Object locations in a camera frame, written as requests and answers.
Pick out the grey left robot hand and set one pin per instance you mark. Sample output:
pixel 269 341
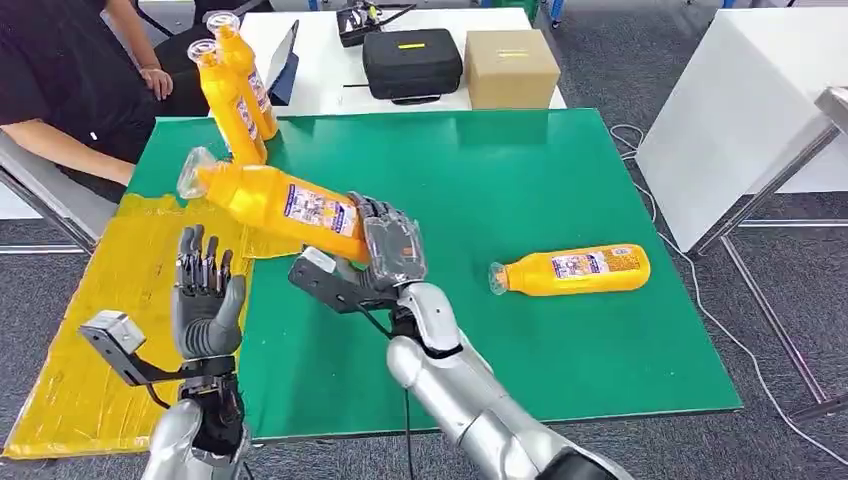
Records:
pixel 205 324

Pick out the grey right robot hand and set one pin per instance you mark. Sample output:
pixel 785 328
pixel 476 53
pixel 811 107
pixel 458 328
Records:
pixel 396 248

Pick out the orange drink bottle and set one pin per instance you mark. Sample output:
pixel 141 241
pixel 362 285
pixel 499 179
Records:
pixel 576 270
pixel 278 205
pixel 232 112
pixel 248 73

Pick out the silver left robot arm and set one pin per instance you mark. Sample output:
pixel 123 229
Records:
pixel 179 437

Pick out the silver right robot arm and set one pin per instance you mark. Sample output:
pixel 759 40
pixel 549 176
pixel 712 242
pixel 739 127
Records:
pixel 477 404

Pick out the yellow plastic sheet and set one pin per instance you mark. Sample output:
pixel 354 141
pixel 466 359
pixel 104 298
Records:
pixel 99 331

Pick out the green table mat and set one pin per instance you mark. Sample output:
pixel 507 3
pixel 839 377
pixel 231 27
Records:
pixel 497 185

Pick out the black carrying case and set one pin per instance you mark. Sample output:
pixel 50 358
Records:
pixel 412 66

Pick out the grey metal bench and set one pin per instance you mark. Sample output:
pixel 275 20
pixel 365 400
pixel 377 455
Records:
pixel 60 192

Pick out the brown cardboard box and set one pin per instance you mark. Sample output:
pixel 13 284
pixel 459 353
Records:
pixel 510 69

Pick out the dark tablet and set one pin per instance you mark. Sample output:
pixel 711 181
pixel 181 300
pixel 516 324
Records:
pixel 285 66

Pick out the black controller device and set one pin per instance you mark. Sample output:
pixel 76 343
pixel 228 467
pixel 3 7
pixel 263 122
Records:
pixel 361 23

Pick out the person's hand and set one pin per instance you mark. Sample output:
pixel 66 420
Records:
pixel 160 83

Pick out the person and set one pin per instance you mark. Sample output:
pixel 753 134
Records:
pixel 60 73

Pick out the large white table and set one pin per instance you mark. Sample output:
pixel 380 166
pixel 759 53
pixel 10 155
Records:
pixel 729 112

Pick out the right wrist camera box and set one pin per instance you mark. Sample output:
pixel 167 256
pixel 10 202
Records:
pixel 321 275

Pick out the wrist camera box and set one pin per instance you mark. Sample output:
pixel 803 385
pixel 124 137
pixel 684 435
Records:
pixel 112 331
pixel 321 275

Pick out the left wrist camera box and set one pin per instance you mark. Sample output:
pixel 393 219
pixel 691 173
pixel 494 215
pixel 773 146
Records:
pixel 112 331

